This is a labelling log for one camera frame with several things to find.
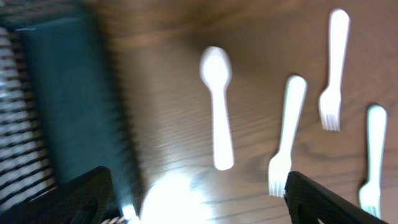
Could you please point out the white plastic spoon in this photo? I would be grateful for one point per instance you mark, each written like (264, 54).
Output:
(216, 74)

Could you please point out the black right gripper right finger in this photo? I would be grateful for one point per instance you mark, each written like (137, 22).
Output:
(311, 203)

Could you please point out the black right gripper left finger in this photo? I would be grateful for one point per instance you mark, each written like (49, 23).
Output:
(82, 200)

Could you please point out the clear plastic basket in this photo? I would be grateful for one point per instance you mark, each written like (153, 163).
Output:
(25, 168)

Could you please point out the dark green plastic basket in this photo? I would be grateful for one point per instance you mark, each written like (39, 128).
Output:
(77, 98)

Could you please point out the white plastic fork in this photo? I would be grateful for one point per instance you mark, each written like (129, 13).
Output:
(370, 192)
(281, 164)
(330, 98)

